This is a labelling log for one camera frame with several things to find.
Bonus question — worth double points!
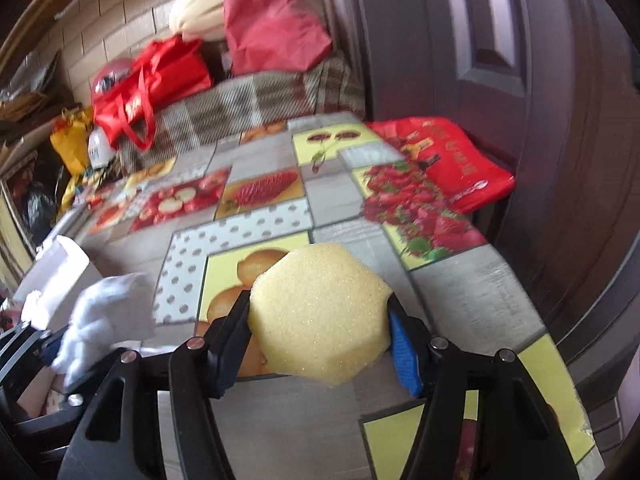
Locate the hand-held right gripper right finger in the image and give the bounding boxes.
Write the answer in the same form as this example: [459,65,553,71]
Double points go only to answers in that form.
[385,294,581,480]

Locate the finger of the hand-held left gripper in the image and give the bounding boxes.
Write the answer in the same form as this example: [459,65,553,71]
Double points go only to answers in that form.
[14,393,87,450]
[0,322,71,366]

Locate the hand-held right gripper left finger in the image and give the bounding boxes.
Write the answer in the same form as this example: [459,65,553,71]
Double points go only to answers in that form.
[57,290,251,480]

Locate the white sock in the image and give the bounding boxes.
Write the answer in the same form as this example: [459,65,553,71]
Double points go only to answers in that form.
[20,272,156,388]

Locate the white cardboard box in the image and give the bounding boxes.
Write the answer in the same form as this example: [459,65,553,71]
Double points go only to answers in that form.
[12,235,103,331]

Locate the yellow hexagonal sponge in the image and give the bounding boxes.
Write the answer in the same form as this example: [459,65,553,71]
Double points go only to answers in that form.
[248,242,393,390]

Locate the fruit printed tablecloth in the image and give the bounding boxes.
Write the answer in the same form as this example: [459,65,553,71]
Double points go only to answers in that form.
[50,112,598,480]

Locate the yellow plastic bag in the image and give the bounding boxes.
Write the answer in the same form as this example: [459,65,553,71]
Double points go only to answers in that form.
[50,110,96,176]

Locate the red printed shopping bag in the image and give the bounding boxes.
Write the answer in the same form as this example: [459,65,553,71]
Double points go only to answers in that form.
[364,116,517,215]

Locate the brown cardboard pieces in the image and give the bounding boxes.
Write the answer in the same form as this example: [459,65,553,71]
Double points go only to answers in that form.
[0,50,81,136]

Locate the plaid blanket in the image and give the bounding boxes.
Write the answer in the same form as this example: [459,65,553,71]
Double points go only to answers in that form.
[117,50,366,161]

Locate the red helmet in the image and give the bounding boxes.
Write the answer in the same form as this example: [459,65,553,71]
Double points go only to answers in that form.
[91,58,135,96]

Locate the shiny red tote bag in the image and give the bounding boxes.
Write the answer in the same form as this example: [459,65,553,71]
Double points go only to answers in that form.
[92,35,213,152]

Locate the red cloth bag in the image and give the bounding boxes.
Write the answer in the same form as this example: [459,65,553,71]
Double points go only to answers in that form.
[222,0,333,77]

